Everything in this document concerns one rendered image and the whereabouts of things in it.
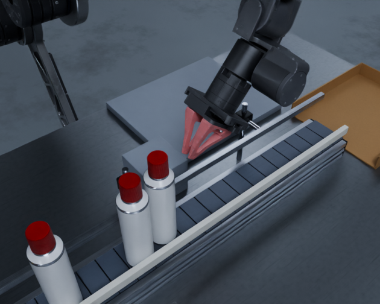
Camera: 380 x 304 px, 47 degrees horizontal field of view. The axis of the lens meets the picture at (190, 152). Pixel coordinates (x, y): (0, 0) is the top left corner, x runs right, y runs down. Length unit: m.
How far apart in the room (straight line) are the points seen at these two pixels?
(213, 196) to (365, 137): 0.45
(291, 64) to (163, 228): 0.35
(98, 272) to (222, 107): 0.36
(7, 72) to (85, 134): 1.95
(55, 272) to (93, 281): 0.15
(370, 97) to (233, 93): 0.68
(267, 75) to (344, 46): 2.62
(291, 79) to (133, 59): 2.38
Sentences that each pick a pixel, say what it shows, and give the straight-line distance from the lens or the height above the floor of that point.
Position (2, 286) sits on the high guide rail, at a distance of 0.74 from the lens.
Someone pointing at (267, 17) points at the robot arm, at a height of 1.27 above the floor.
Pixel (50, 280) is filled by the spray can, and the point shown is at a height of 1.00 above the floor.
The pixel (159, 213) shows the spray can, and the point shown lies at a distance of 0.74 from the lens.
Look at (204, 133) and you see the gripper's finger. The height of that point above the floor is 1.11.
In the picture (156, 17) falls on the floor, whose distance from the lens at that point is 3.45.
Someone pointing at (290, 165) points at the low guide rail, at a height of 0.91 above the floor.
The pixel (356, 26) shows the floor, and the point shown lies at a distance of 3.53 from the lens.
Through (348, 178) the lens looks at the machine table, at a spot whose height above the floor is 0.83.
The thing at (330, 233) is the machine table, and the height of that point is 0.83.
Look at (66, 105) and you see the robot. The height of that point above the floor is 0.59.
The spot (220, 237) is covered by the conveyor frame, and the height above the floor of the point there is 0.86.
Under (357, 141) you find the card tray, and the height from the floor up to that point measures 0.83.
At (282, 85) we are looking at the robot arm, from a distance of 0.63.
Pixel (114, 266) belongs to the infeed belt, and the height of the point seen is 0.88.
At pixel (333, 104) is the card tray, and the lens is 1.24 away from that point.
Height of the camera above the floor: 1.56
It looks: 44 degrees down
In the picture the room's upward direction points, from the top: straight up
